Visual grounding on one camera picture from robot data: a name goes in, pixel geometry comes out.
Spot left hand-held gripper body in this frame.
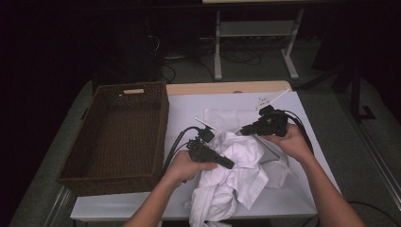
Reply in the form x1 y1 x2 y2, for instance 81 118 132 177
186 116 222 164

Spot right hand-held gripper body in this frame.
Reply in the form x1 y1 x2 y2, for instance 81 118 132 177
255 87 291 138

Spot white shirt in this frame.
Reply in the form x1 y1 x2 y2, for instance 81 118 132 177
188 130 270 227

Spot white board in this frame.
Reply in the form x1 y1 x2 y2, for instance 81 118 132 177
69 91 341 221

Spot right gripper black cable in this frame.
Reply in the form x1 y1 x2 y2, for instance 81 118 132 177
279 109 401 227

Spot black metal stand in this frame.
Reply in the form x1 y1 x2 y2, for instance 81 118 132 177
310 41 377 122

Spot person's right hand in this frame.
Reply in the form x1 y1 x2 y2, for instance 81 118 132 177
262 123 317 164

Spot brown wicker basket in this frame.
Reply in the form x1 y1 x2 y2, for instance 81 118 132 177
56 80 170 197

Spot white metal desk frame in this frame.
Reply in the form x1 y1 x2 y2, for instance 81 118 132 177
201 0 305 81

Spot black floor cables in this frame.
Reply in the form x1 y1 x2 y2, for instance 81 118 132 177
220 48 263 67

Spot white mesh laundry bag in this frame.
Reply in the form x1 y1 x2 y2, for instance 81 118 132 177
202 108 292 190

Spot person's left hand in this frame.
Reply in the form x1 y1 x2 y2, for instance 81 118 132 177
165 149 218 186

